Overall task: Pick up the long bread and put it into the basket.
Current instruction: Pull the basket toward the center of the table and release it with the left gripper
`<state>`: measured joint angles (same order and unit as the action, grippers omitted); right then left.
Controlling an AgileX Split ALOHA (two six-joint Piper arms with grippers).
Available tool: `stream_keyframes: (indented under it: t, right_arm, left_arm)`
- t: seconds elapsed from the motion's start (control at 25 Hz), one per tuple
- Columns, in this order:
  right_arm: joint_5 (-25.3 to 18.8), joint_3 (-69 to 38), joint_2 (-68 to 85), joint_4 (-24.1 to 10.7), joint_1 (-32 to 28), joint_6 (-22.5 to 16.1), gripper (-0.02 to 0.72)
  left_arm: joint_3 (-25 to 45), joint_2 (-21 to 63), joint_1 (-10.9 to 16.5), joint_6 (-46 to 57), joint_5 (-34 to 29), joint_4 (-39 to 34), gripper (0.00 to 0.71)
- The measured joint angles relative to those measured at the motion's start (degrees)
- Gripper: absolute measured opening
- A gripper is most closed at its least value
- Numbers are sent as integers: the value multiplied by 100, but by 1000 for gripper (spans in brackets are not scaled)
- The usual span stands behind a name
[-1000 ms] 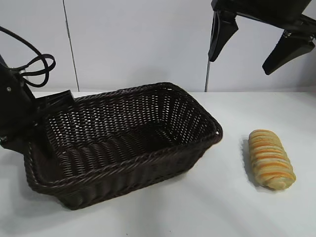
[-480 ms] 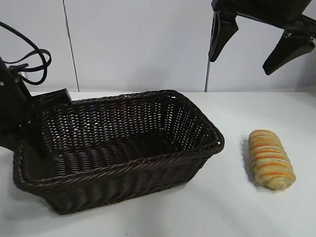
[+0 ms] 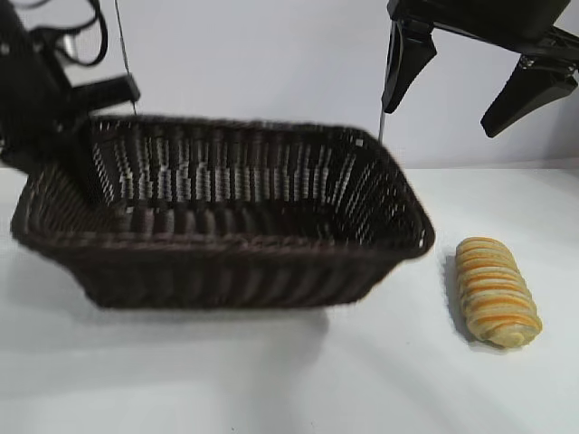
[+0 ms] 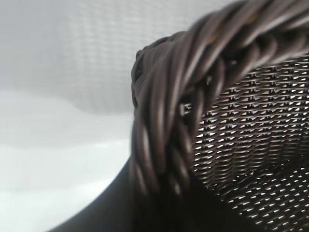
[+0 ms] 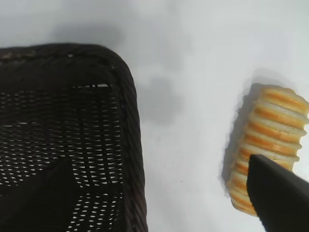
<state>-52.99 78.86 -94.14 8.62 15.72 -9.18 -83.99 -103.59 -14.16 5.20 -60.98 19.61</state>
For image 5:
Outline long striped bread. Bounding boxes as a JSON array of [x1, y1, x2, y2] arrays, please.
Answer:
[[225, 83, 309, 218]]

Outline dark brown woven basket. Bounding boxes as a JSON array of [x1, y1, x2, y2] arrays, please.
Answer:
[[0, 43, 149, 232]]

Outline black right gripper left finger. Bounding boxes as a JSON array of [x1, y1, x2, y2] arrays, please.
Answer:
[[0, 159, 77, 232]]

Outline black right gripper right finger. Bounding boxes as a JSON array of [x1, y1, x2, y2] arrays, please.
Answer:
[[246, 154, 309, 232]]

